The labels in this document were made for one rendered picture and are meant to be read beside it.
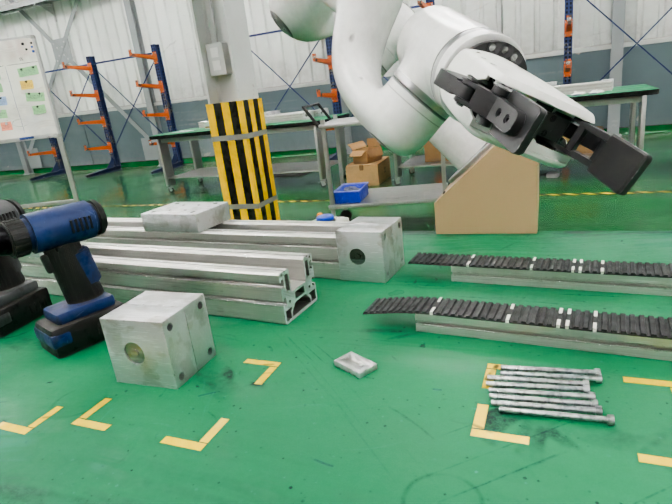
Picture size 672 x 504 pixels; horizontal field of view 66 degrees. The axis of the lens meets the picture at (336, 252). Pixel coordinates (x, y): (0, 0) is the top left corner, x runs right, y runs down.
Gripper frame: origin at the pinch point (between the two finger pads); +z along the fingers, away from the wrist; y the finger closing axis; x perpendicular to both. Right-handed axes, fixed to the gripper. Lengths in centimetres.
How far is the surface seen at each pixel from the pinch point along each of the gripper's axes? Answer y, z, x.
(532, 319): -22.1, -15.0, -23.1
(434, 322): -14.8, -21.7, -31.7
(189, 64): 25, -985, -269
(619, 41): -481, -615, 54
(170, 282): 19, -45, -52
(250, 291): 8, -35, -43
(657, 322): -32.9, -9.8, -16.0
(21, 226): 41, -39, -44
